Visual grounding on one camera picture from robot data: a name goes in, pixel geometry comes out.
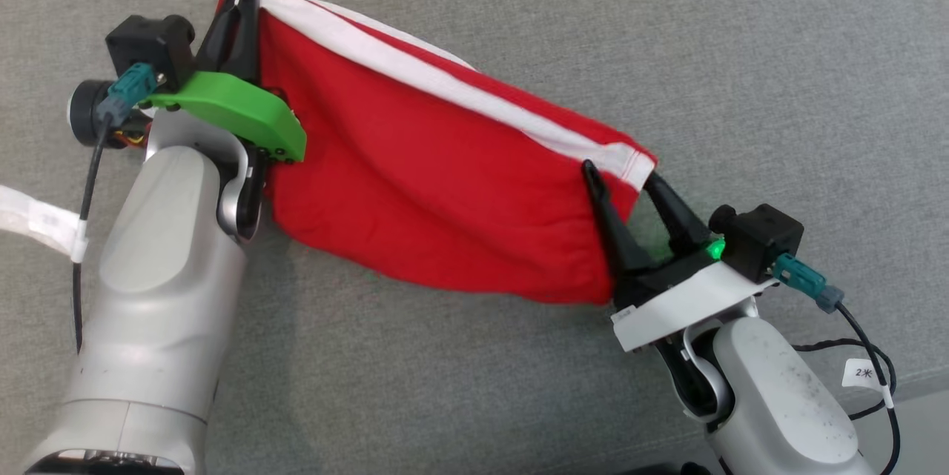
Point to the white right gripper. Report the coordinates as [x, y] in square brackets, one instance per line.
[682, 301]

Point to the red shorts with white stripe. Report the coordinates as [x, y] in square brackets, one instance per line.
[430, 186]

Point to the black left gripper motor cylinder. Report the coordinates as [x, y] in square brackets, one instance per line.
[87, 112]

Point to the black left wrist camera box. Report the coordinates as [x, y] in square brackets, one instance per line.
[148, 41]

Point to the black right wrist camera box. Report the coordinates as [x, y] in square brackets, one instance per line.
[764, 241]

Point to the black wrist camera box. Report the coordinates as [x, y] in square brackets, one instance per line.
[148, 41]
[764, 241]

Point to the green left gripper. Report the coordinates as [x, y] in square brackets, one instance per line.
[237, 108]

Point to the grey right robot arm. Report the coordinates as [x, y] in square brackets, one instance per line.
[778, 401]

